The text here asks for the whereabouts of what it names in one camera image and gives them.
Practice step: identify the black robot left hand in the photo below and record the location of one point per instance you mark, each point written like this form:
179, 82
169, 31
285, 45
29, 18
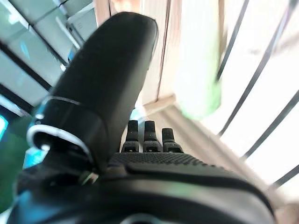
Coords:
100, 77

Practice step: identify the green white napa cabbage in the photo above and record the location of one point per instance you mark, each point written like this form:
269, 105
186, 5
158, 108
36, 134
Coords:
198, 70

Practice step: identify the light wooden slatted crate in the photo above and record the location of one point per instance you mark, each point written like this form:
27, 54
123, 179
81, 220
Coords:
163, 100

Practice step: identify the long glass display counter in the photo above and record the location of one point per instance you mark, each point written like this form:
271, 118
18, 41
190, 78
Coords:
21, 58

